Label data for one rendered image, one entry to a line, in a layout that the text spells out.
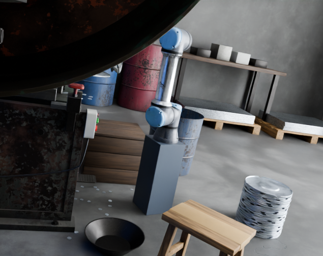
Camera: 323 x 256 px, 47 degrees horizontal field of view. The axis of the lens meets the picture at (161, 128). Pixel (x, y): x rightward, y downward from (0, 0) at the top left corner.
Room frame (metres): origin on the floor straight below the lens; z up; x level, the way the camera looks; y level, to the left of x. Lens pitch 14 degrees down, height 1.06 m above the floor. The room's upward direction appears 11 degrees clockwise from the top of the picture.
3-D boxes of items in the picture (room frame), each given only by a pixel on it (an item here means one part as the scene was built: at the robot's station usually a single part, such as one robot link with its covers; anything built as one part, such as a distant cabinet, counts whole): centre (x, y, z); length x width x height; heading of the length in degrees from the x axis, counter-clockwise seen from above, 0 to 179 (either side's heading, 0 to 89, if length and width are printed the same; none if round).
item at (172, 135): (2.13, -0.04, 0.50); 0.15 x 0.15 x 0.10
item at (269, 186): (2.15, -0.72, 0.28); 0.29 x 0.29 x 0.01
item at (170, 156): (2.13, -0.04, 0.23); 0.18 x 0.18 x 0.45; 35
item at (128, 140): (2.53, 0.32, 0.18); 0.40 x 0.38 x 0.35; 107
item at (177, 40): (2.01, 0.02, 0.82); 0.15 x 0.12 x 0.55; 153
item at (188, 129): (2.90, -0.11, 0.24); 0.42 x 0.42 x 0.48
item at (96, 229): (1.63, 0.12, 0.04); 0.30 x 0.30 x 0.07
